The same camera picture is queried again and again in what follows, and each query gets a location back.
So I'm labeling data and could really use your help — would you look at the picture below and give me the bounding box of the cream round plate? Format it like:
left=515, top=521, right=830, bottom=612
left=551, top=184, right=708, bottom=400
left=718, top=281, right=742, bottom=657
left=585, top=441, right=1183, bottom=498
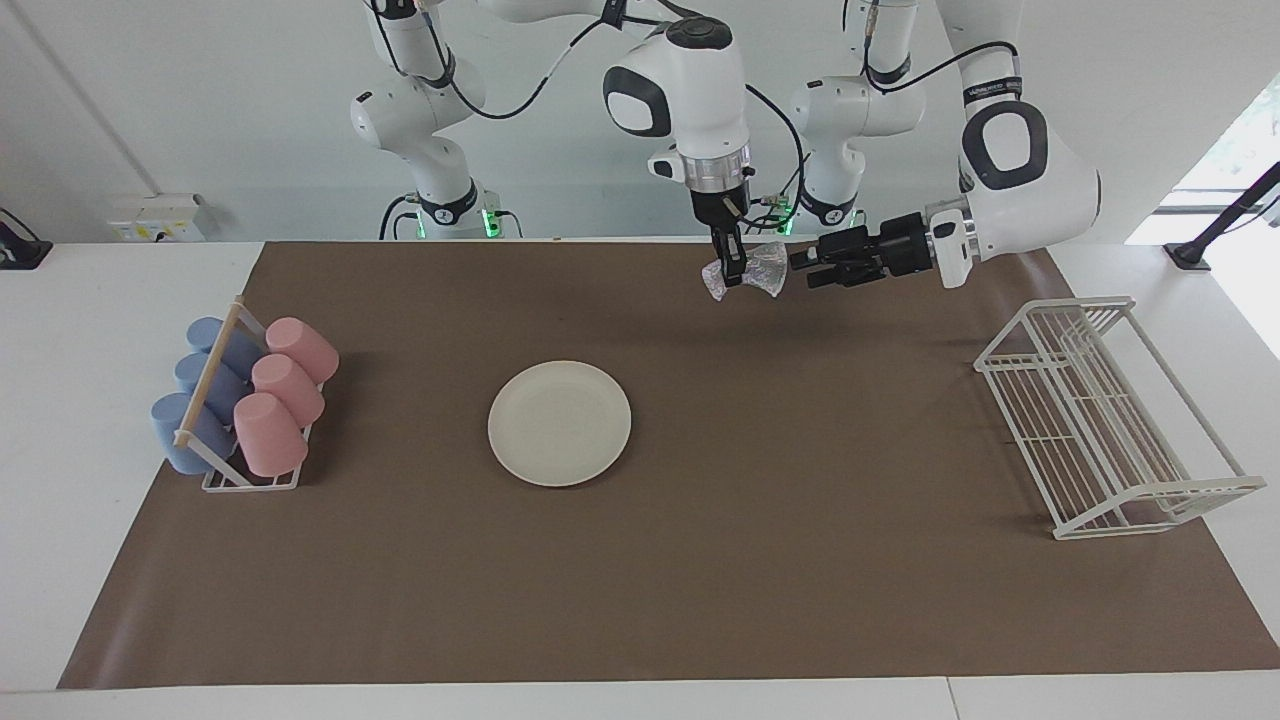
left=487, top=360, right=633, bottom=489

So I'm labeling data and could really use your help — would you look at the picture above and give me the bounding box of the black table clamp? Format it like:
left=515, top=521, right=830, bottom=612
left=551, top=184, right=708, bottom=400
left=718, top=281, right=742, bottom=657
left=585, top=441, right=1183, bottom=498
left=0, top=208, right=53, bottom=269

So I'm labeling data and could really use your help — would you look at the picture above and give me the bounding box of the brown table mat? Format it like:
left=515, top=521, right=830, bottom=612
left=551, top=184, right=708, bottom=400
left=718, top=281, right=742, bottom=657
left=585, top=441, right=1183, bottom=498
left=57, top=240, right=1280, bottom=691

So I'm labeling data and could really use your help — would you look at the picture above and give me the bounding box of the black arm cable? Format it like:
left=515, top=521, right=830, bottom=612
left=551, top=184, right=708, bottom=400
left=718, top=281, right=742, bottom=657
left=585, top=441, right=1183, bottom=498
left=420, top=0, right=809, bottom=233
left=862, top=40, right=1018, bottom=97

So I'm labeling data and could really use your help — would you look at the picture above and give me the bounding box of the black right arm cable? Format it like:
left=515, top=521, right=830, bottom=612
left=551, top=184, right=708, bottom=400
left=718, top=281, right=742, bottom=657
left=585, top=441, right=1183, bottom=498
left=420, top=0, right=809, bottom=233

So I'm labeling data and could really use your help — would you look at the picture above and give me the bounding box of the pink plastic cup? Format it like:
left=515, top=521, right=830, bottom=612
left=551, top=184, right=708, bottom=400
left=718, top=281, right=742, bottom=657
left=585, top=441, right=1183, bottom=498
left=233, top=392, right=309, bottom=478
left=265, top=317, right=340, bottom=386
left=251, top=354, right=326, bottom=428

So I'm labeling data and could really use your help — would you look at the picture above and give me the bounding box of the blue plastic cup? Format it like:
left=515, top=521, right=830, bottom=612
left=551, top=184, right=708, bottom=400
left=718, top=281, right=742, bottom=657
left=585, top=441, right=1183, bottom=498
left=151, top=392, right=236, bottom=475
left=186, top=317, right=266, bottom=376
left=175, top=352, right=251, bottom=421

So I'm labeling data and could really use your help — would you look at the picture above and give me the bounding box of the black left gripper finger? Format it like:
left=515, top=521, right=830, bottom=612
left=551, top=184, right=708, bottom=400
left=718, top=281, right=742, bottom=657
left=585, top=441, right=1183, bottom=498
left=790, top=228, right=871, bottom=271
left=808, top=258, right=876, bottom=291

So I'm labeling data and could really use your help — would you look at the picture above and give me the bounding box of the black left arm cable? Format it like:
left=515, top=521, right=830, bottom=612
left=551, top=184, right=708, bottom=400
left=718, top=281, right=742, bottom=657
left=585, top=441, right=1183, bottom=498
left=862, top=40, right=1018, bottom=97

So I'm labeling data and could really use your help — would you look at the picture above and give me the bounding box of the white wall socket box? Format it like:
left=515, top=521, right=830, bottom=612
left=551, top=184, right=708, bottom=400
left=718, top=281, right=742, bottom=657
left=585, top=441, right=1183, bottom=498
left=107, top=195, right=206, bottom=243

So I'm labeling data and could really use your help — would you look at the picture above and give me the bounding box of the silver mesh sponge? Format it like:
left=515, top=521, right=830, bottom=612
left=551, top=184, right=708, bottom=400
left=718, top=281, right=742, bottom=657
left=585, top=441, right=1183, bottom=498
left=700, top=240, right=789, bottom=301

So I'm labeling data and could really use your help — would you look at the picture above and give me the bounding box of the white wire dish rack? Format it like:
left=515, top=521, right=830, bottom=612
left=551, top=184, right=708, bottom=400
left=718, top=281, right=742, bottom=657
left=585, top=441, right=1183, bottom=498
left=974, top=295, right=1268, bottom=541

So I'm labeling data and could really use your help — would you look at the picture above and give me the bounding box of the wire cup holder wooden bar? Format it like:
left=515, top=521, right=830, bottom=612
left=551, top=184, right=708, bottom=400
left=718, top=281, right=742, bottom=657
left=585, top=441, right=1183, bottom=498
left=173, top=295, right=326, bottom=493

